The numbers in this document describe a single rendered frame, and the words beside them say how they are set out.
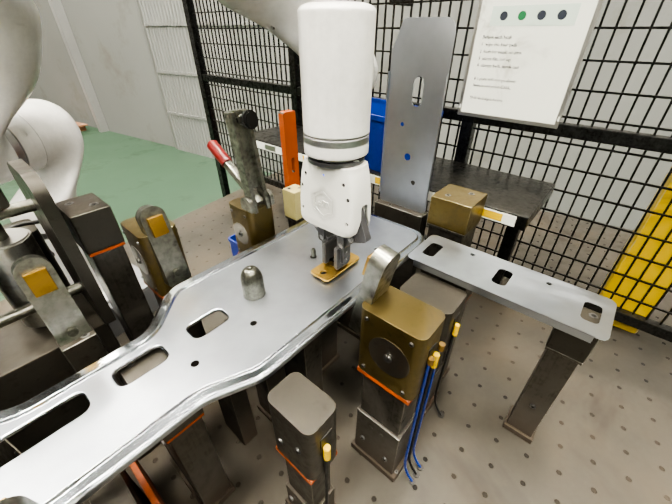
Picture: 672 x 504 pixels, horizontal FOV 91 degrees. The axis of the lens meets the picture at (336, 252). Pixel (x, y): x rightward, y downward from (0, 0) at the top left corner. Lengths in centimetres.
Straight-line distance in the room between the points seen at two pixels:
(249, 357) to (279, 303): 10
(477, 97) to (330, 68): 59
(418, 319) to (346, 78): 28
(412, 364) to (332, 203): 22
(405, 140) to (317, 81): 34
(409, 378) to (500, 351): 48
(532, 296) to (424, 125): 35
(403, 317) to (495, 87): 65
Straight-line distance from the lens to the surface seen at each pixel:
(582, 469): 80
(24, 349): 63
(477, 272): 58
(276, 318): 46
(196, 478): 58
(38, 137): 84
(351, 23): 39
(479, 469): 72
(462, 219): 66
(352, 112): 40
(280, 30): 51
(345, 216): 44
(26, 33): 71
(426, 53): 67
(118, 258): 60
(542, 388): 67
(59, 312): 54
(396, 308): 41
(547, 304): 56
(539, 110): 90
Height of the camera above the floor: 132
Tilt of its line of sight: 34 degrees down
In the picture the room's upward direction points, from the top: straight up
